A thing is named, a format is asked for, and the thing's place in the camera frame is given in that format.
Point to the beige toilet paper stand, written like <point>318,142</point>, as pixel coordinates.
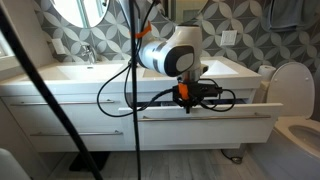
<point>260,93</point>

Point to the small metal trash can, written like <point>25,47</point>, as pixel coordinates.
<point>235,154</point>

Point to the white framed window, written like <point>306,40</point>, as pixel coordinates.
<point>5,55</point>

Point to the white toilet paper roll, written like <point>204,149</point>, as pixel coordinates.
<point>266,72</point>

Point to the white rounded foreground object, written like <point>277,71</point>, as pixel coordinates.
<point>11,166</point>

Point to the orange gripper mount clip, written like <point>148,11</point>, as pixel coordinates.
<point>183,91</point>

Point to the chrome sink faucet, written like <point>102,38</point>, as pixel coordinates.
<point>89,53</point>

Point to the black floor mat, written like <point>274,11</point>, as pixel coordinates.
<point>96,160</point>

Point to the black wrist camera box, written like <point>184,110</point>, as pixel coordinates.
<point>210,90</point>

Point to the grey hanging towel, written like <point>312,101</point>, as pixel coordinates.
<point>286,13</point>

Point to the white wall outlet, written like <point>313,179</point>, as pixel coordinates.
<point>228,38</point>
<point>58,46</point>

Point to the white toilet bowl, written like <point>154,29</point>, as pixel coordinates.
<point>300,136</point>

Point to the white double sink vanity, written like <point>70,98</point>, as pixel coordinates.
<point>76,81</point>

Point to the round wall mirror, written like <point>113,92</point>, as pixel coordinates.
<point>186,10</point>
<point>80,11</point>

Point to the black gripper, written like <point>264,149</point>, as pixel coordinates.
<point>186,95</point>

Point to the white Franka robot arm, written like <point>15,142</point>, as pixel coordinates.
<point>166,53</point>

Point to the white drawer with inner compartments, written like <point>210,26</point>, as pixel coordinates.
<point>200,131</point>

